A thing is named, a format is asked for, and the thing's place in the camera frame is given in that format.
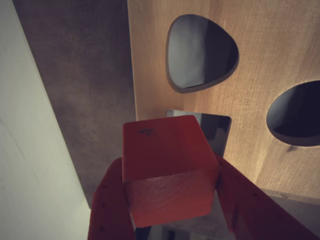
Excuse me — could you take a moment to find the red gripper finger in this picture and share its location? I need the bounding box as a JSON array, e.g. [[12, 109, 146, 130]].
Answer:
[[213, 152, 320, 240], [86, 157, 137, 240]]

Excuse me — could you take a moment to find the red wooden cube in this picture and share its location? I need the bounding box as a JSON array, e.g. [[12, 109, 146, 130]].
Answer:
[[121, 114, 220, 228]]

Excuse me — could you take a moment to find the wooden shape sorter box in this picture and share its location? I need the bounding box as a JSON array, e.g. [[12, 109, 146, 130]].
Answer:
[[126, 0, 320, 203]]

